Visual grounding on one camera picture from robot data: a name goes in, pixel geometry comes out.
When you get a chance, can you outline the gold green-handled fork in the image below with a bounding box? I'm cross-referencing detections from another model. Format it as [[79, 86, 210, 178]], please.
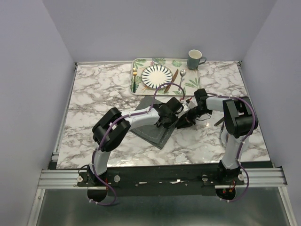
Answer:
[[133, 67, 137, 93]]

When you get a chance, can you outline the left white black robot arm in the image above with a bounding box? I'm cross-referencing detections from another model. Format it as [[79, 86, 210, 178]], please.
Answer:
[[87, 96, 189, 186]]

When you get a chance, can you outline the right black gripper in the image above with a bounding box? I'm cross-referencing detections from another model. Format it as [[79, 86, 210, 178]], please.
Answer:
[[174, 106, 211, 129]]

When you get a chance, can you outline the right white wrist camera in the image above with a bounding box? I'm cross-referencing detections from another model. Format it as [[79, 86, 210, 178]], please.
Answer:
[[186, 100, 196, 109]]

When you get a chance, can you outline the grey cloth napkin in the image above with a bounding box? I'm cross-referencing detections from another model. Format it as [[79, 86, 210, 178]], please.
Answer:
[[128, 97, 182, 149]]

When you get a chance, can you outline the floral serving tray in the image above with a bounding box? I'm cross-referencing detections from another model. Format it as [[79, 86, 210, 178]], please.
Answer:
[[130, 58, 201, 96]]

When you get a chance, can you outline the silver spoon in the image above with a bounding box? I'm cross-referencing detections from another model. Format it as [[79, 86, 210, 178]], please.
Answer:
[[178, 69, 186, 91]]

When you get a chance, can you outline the teal ceramic mug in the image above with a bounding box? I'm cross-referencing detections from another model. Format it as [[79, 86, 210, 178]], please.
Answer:
[[187, 49, 207, 70]]

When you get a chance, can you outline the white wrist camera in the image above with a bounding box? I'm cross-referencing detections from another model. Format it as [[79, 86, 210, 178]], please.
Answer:
[[186, 100, 196, 109], [177, 103, 190, 118]]

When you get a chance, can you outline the bronze knife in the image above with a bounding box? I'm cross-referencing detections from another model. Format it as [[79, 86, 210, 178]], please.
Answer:
[[164, 69, 179, 94]]

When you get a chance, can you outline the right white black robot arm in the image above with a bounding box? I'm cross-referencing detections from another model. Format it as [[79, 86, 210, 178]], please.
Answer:
[[176, 89, 258, 185]]

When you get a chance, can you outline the aluminium frame rail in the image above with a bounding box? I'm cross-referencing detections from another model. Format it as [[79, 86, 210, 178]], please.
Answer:
[[38, 168, 287, 189]]

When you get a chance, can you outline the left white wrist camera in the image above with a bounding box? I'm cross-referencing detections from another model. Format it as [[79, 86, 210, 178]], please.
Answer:
[[177, 103, 190, 118]]

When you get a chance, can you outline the small white saucer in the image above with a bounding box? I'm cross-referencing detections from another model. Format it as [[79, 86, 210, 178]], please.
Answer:
[[221, 129, 229, 148]]

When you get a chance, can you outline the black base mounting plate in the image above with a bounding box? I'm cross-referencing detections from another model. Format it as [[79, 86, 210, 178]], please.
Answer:
[[77, 163, 244, 196]]

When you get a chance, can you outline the striped white plate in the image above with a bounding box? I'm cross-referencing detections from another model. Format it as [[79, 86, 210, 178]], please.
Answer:
[[141, 64, 173, 89]]

